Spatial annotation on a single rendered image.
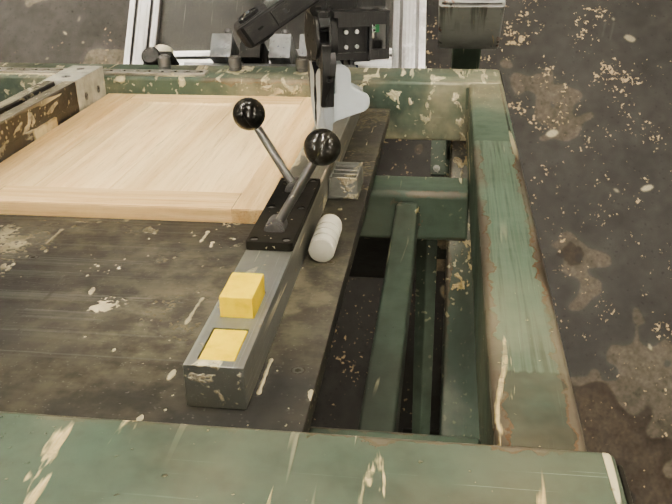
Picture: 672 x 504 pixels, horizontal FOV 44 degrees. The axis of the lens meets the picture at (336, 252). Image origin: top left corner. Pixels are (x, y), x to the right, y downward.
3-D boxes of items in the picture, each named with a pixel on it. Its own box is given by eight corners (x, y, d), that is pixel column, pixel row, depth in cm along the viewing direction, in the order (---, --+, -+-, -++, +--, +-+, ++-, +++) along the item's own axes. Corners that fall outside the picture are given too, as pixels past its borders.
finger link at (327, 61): (337, 110, 91) (336, 28, 87) (323, 111, 90) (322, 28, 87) (328, 99, 95) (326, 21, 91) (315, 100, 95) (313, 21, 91)
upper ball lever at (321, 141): (290, 237, 91) (349, 135, 85) (283, 251, 87) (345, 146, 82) (259, 220, 90) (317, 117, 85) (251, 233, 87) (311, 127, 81)
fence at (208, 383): (363, 107, 152) (363, 86, 151) (246, 410, 67) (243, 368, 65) (336, 107, 153) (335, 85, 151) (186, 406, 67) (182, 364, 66)
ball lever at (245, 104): (315, 183, 101) (257, 88, 97) (311, 194, 97) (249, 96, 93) (289, 197, 102) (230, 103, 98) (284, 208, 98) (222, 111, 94)
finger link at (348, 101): (372, 145, 95) (372, 64, 91) (321, 149, 94) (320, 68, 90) (365, 138, 98) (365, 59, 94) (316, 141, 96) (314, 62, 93)
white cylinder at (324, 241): (334, 263, 91) (343, 235, 99) (334, 239, 90) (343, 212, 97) (308, 262, 92) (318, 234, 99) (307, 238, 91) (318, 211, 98)
